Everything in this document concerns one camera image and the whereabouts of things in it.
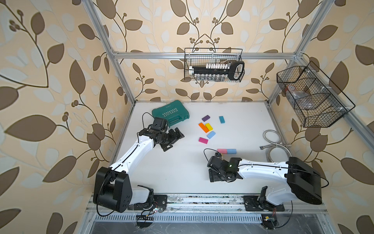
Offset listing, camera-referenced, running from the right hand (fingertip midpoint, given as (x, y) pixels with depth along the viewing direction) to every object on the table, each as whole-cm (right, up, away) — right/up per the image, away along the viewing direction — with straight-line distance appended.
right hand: (215, 176), depth 83 cm
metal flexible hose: (+40, +16, +9) cm, 44 cm away
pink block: (+6, +13, +8) cm, 16 cm away
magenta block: (-6, +18, +14) cm, 24 cm away
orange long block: (-5, +26, +22) cm, 35 cm away
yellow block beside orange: (-1, +27, +22) cm, 35 cm away
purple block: (-3, +33, +27) cm, 43 cm away
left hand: (-21, +22, -1) cm, 31 cm away
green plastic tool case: (-26, +38, +25) cm, 52 cm away
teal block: (+9, +32, +25) cm, 42 cm away
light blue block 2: (+12, +13, +8) cm, 19 cm away
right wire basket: (+51, +44, -8) cm, 68 cm away
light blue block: (0, +22, +19) cm, 29 cm away
